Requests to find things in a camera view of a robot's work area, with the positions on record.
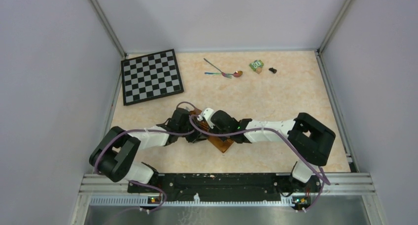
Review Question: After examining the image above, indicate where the aluminium frame rail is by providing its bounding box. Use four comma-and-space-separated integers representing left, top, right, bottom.
79, 173, 375, 208

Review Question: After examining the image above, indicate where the iridescent metal fork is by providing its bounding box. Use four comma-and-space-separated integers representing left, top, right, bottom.
204, 58, 232, 79

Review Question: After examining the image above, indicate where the iridescent metal spoon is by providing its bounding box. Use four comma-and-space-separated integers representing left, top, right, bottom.
204, 70, 243, 78

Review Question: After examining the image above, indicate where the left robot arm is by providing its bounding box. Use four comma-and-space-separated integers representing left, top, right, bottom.
89, 107, 208, 192

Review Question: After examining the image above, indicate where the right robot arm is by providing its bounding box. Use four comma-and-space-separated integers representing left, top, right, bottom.
204, 110, 336, 192

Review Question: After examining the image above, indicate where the small black object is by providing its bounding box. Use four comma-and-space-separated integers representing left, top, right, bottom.
269, 67, 277, 74

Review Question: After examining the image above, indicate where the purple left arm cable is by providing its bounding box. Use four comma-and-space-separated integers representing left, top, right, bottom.
93, 101, 197, 214

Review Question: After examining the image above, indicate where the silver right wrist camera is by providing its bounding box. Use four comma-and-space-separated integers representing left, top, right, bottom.
197, 108, 215, 129

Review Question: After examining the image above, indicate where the green numbered wooden block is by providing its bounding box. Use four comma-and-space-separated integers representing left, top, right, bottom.
249, 60, 264, 74

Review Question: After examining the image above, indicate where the brown cloth napkin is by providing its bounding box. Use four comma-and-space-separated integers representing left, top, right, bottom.
189, 108, 234, 153

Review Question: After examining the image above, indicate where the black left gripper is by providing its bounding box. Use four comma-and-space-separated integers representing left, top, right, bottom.
178, 117, 209, 143

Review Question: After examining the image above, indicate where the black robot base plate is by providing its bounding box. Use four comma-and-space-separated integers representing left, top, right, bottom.
127, 173, 322, 203

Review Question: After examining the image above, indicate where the black white checkerboard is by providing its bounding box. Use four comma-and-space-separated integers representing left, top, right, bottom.
121, 49, 184, 106

